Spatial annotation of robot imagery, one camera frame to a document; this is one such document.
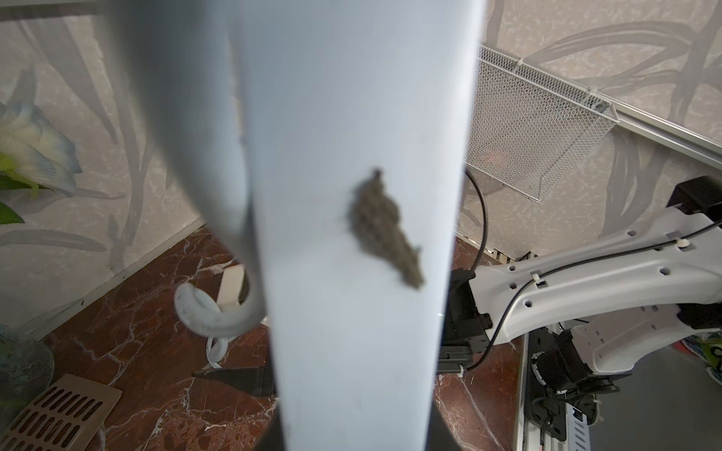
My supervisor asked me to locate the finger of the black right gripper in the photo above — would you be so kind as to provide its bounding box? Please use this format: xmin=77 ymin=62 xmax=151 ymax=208
xmin=193 ymin=365 xmax=275 ymax=398

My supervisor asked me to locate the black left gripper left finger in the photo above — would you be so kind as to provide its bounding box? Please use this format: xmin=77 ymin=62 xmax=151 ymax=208
xmin=253 ymin=407 xmax=285 ymax=451

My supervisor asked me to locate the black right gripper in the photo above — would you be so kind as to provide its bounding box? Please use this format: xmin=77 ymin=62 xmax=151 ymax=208
xmin=437 ymin=269 xmax=493 ymax=375

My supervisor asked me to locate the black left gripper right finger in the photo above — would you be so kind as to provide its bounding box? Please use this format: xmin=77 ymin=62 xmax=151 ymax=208
xmin=425 ymin=402 xmax=462 ymax=451

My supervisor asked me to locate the grey power strip with cord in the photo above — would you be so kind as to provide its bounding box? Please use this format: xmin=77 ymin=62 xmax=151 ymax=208
xmin=100 ymin=1 xmax=485 ymax=450

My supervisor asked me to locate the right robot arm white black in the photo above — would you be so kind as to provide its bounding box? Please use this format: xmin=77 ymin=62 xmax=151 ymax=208
xmin=174 ymin=169 xmax=721 ymax=403

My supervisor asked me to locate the beige plastic slotted scoop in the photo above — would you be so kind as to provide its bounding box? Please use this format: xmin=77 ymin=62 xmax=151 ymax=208
xmin=1 ymin=374 xmax=122 ymax=450

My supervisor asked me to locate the blue glass vase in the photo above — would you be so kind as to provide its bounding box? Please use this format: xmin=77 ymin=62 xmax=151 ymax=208
xmin=1 ymin=324 xmax=55 ymax=432

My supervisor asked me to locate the aluminium front rail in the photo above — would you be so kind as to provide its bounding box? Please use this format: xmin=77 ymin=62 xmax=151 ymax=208
xmin=513 ymin=328 xmax=592 ymax=450

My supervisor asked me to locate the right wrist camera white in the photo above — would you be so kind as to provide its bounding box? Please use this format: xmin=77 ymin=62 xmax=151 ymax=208
xmin=216 ymin=265 xmax=246 ymax=312

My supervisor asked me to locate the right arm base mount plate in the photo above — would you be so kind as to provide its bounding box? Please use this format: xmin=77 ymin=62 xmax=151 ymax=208
xmin=524 ymin=327 xmax=598 ymax=443

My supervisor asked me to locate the white wire mesh basket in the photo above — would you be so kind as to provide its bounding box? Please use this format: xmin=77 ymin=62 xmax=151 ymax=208
xmin=466 ymin=45 xmax=619 ymax=202

